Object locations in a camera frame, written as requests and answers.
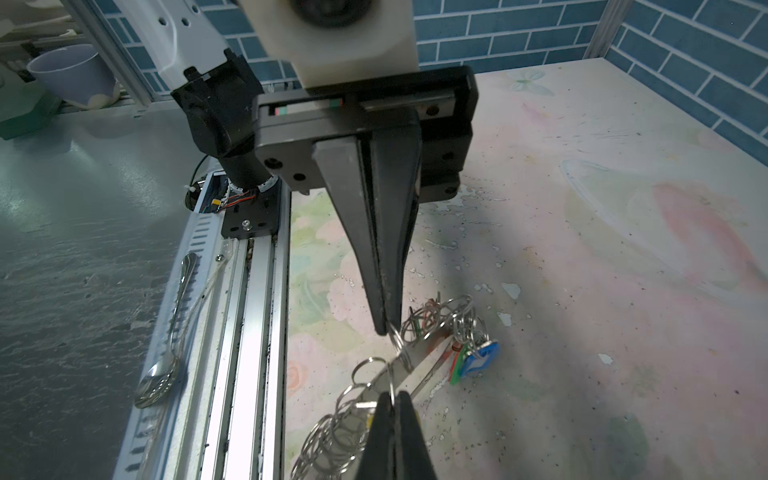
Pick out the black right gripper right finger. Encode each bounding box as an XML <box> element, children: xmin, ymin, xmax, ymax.
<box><xmin>394</xmin><ymin>391</ymin><xmax>437</xmax><ymax>480</ymax></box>

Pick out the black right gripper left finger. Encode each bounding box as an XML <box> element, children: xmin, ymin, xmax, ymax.
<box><xmin>354</xmin><ymin>393</ymin><xmax>395</xmax><ymax>480</ymax></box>

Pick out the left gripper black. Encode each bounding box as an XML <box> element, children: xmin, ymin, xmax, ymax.
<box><xmin>253</xmin><ymin>66</ymin><xmax>479</xmax><ymax>335</ymax></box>

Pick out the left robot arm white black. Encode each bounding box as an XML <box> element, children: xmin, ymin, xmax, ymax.
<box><xmin>119</xmin><ymin>1</ymin><xmax>479</xmax><ymax>335</ymax></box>

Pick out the blue key tag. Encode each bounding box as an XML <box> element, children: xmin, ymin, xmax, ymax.
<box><xmin>459</xmin><ymin>340</ymin><xmax>499</xmax><ymax>378</ymax></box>

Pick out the white grey cup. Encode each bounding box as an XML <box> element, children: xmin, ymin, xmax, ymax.
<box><xmin>27</xmin><ymin>44</ymin><xmax>120</xmax><ymax>110</ymax></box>

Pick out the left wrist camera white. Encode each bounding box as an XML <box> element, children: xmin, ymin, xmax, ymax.
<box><xmin>238</xmin><ymin>1</ymin><xmax>418</xmax><ymax>88</ymax></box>

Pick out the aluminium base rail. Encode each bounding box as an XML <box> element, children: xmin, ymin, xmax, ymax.
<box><xmin>114</xmin><ymin>183</ymin><xmax>291</xmax><ymax>479</ymax></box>

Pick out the aluminium corner post right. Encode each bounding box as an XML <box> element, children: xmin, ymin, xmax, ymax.
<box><xmin>584</xmin><ymin>0</ymin><xmax>634</xmax><ymax>59</ymax></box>

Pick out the aluminium corner post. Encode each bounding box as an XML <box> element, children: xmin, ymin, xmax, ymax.
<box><xmin>584</xmin><ymin>0</ymin><xmax>634</xmax><ymax>59</ymax></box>
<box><xmin>61</xmin><ymin>0</ymin><xmax>155</xmax><ymax>107</ymax></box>

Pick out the aluminium corner post left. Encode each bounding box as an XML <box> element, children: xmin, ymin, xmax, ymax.
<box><xmin>61</xmin><ymin>0</ymin><xmax>155</xmax><ymax>107</ymax></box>

